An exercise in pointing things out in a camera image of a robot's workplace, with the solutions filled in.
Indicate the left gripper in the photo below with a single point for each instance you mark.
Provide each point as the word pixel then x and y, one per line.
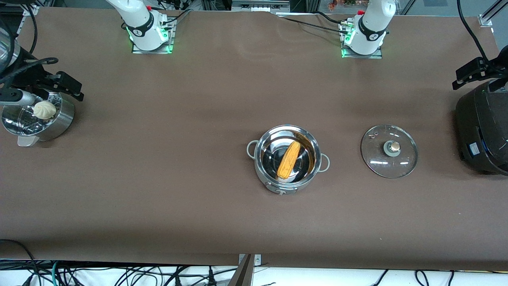
pixel 485 66

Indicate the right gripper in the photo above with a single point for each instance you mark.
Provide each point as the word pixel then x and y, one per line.
pixel 33 75

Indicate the glass pot lid with knob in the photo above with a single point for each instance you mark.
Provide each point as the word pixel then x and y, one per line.
pixel 377 159

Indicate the yellow corn cob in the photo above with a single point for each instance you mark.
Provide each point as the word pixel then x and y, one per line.
pixel 287 161

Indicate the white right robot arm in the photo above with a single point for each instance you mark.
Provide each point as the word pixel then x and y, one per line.
pixel 143 24

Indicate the steel steamer pot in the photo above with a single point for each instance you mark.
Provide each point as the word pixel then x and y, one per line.
pixel 63 119

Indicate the white steamed bun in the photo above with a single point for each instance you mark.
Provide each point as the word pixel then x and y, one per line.
pixel 44 110

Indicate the black rice cooker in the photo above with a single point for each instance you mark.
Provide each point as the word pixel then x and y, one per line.
pixel 484 127

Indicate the grey box behind table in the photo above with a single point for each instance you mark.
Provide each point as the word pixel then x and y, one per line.
pixel 260 4

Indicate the aluminium frame profile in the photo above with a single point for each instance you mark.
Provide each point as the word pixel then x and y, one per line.
pixel 490 14

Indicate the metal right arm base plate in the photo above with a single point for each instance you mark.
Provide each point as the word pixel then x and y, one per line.
pixel 170 44

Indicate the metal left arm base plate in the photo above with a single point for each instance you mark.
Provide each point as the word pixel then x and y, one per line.
pixel 349 55

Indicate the small metal table edge bracket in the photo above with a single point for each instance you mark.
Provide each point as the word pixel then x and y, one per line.
pixel 257 260

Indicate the dark camera mount pole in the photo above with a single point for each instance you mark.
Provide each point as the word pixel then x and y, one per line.
pixel 242 276

